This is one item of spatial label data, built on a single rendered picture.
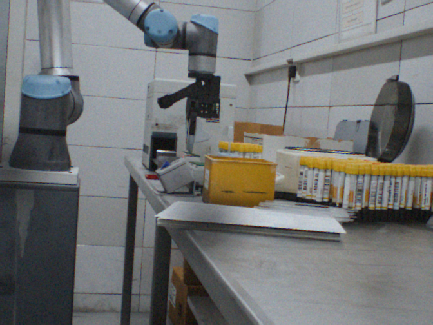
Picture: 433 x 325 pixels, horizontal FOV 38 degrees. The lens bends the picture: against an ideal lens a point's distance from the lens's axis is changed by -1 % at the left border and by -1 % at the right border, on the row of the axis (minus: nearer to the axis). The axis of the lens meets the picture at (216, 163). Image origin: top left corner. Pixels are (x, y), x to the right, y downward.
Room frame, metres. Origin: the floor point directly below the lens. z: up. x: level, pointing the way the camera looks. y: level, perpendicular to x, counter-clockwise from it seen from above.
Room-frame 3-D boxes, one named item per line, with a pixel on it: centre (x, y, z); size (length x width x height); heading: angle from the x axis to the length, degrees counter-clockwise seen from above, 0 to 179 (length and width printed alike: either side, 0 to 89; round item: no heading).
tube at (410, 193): (1.31, -0.40, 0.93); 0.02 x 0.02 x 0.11
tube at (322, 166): (1.33, -0.22, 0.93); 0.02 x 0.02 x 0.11
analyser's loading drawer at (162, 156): (2.01, 0.16, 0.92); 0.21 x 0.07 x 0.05; 11
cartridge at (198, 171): (1.58, 0.03, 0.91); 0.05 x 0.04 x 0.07; 101
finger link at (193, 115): (1.69, 0.07, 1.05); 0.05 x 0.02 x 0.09; 11
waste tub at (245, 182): (1.33, -0.05, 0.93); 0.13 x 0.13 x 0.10; 7
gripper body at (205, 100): (1.72, 0.05, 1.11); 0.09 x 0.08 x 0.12; 101
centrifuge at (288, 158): (1.62, -0.25, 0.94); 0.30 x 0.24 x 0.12; 92
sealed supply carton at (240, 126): (2.67, -0.13, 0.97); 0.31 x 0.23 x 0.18; 5
